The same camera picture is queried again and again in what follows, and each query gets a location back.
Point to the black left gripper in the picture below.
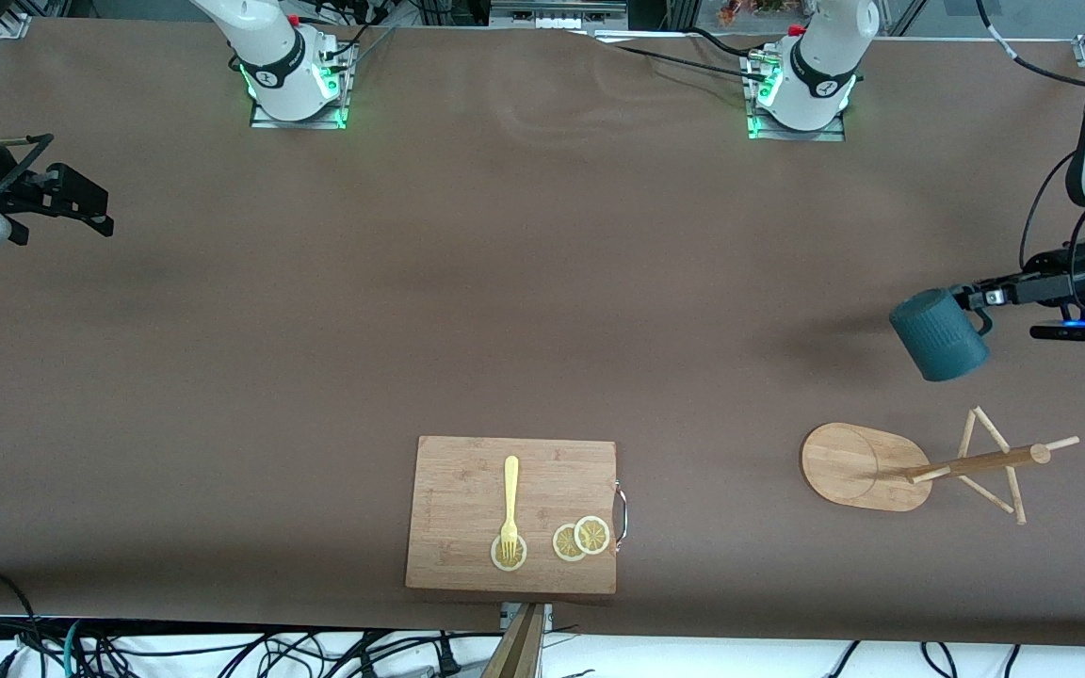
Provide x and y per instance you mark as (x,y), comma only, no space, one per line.
(1070,276)

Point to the dark teal ribbed mug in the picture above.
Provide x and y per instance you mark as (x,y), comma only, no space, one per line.
(938,334)

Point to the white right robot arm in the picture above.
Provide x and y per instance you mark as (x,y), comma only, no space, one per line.
(274,66)

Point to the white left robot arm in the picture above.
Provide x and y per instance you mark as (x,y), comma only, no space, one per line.
(816,80)

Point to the wooden cup rack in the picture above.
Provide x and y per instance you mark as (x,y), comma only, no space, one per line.
(858,466)

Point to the brown table cover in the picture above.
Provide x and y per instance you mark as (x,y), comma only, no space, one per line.
(542,264)

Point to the bamboo cutting board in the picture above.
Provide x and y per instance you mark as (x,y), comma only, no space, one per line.
(458,499)

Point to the lemon slice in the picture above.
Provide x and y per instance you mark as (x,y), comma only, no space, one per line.
(563,546)
(592,534)
(497,561)

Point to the yellow plastic fork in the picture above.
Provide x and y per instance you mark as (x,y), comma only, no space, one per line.
(510,490)

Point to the grey power strip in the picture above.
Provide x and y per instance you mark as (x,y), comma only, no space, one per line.
(557,13)

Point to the wooden stick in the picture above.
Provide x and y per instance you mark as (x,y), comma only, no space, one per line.
(516,650)

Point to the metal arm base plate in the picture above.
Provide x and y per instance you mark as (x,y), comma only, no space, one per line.
(834,132)
(343,94)

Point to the small metal bracket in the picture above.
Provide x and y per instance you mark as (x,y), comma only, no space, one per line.
(547,614)

